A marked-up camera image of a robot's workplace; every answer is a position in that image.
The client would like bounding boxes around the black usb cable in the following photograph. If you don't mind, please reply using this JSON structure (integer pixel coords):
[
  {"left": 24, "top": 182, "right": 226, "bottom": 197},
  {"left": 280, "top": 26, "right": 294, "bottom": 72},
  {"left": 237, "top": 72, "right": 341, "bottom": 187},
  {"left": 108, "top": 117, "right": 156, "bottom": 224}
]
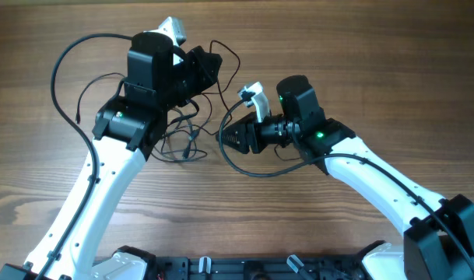
[{"left": 150, "top": 39, "right": 241, "bottom": 163}]

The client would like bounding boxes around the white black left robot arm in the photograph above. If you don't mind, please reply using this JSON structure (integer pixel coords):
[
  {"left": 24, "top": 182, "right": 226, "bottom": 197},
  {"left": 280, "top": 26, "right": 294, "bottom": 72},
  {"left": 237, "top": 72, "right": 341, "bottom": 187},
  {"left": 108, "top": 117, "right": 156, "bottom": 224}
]
[{"left": 0, "top": 31, "right": 222, "bottom": 279}]

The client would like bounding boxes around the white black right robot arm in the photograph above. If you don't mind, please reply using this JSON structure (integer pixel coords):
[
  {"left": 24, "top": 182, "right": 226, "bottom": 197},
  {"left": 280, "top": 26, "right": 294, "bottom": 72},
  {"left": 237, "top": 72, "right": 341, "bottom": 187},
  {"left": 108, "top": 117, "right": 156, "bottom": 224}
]
[{"left": 216, "top": 75, "right": 474, "bottom": 279}]

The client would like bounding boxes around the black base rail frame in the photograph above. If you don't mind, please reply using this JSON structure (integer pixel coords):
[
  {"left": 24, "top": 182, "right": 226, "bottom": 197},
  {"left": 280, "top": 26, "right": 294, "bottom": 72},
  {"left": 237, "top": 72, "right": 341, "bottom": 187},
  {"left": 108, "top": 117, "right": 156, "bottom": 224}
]
[{"left": 92, "top": 244, "right": 362, "bottom": 280}]

